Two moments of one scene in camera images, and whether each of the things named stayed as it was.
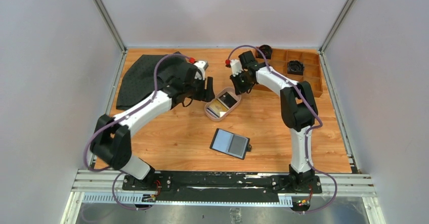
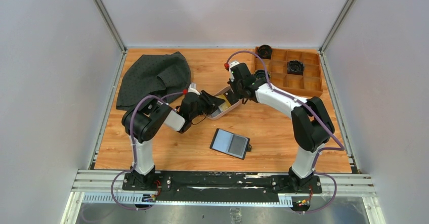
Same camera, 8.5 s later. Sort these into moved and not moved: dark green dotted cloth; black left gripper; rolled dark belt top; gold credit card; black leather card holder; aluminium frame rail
Moved: black left gripper; gold credit card
Not moved: dark green dotted cloth; aluminium frame rail; black leather card holder; rolled dark belt top
